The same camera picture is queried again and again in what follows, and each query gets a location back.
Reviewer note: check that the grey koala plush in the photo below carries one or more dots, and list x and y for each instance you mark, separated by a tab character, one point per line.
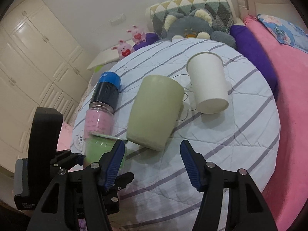
199	24

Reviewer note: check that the blue-lidded pink jar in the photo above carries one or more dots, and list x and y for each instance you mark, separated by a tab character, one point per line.
100	115

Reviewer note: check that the green-lidded pink jar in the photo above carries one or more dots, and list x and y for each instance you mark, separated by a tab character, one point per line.
96	145

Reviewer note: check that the white wall socket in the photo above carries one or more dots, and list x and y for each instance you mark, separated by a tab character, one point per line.
119	20

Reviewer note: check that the white paper cup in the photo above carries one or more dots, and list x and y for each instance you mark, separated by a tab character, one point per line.
208	81

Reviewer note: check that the purple blanket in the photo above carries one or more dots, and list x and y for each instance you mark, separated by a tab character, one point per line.
248	45

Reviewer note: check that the cream wooden headboard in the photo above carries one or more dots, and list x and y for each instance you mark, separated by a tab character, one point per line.
283	9

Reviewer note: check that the blue cartoon pillow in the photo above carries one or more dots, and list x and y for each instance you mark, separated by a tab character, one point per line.
285	32

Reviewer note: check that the cream bedside table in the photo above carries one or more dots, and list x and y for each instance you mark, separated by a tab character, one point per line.
104	58

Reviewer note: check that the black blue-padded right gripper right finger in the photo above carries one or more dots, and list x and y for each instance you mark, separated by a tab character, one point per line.
247	208

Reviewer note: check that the pink bunny plush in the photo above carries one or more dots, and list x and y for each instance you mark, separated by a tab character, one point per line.
123	48
138	34

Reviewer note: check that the pink bunny plush front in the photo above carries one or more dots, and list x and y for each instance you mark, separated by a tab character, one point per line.
123	48

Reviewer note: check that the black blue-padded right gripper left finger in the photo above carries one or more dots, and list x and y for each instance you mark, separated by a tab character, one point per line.
56	208

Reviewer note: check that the pink bed blanket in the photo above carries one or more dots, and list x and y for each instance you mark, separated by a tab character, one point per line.
286	192

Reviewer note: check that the pale green plastic cup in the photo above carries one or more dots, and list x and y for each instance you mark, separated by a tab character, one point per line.
155	111

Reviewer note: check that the cream wardrobe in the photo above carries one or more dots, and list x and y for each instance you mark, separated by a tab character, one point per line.
42	65

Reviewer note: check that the pink bunny plush rear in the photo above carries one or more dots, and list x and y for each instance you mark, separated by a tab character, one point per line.
138	34

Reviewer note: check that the triangle-patterned pillow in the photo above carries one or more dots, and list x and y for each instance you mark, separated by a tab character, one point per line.
221	10

